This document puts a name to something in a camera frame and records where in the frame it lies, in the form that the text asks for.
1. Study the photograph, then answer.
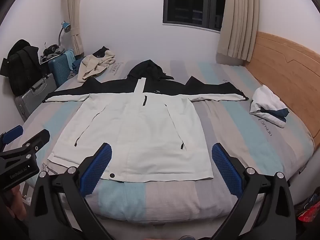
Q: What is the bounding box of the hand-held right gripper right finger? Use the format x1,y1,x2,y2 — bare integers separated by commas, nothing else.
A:
211,142,297,240

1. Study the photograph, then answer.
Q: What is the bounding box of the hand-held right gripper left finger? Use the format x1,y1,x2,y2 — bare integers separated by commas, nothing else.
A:
26,142,113,240

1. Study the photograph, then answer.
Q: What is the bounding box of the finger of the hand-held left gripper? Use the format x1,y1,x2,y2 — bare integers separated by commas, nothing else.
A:
15,129,50,156
0,125,24,146

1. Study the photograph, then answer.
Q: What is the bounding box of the white and black jacket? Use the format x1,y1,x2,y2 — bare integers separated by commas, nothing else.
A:
42,59,250,183

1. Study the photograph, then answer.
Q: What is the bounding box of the grey and black clothes pile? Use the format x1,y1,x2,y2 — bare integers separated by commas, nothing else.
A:
40,44,63,63

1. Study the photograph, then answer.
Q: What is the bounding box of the colourful clothes pile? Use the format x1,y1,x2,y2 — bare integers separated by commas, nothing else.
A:
296,192,320,223

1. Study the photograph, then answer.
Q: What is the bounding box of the person's left hand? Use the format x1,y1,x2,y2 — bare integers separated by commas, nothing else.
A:
4,186,28,221

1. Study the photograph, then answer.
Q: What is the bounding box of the silver suitcase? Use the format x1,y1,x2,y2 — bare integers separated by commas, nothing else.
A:
14,73,57,122

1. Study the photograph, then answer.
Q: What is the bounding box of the bed with striped sheet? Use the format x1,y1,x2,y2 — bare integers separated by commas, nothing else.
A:
19,59,315,224

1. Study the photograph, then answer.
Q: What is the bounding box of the black backpack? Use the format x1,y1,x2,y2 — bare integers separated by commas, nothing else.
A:
0,39,43,97

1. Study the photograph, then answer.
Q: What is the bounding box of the teal suitcase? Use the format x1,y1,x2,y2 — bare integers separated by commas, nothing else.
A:
47,50,75,88

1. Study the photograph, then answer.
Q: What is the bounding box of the folded white and blue garment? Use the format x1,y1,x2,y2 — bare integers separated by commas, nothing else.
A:
249,85,290,128

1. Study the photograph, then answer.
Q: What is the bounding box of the dark blue cloth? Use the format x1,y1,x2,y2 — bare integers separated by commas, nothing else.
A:
71,57,84,72

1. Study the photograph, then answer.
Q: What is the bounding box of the beige jacket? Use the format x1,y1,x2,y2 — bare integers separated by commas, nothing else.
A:
77,46,116,83

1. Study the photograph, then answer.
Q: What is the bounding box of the blue desk lamp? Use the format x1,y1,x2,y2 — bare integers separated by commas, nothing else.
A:
58,21,72,46

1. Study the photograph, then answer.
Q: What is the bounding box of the wooden headboard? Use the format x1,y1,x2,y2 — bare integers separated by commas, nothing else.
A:
244,31,320,140

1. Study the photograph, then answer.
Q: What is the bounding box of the beige tied curtain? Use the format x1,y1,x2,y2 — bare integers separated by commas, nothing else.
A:
64,0,84,57

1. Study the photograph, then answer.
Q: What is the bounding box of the dark framed window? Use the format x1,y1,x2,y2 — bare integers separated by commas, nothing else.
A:
163,0,228,32

